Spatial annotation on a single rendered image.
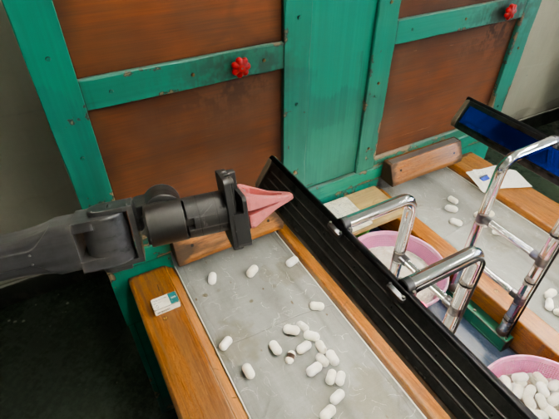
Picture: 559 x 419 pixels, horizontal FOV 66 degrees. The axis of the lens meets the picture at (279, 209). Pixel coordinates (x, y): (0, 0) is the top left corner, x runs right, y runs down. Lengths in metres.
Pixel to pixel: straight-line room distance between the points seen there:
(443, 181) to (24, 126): 1.49
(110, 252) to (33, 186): 1.39
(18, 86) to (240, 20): 1.02
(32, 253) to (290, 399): 0.57
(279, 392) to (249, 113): 0.61
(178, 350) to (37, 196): 1.17
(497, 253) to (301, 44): 0.76
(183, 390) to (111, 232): 0.46
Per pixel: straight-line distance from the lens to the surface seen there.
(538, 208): 1.49
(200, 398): 0.92
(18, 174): 1.92
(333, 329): 1.03
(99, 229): 0.57
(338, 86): 1.12
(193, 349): 0.98
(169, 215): 0.57
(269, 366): 0.97
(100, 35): 0.86
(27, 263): 0.59
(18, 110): 1.80
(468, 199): 1.48
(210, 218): 0.57
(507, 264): 1.30
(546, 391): 1.08
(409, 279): 0.63
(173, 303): 1.04
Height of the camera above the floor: 1.58
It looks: 40 degrees down
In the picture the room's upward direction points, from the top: straight up
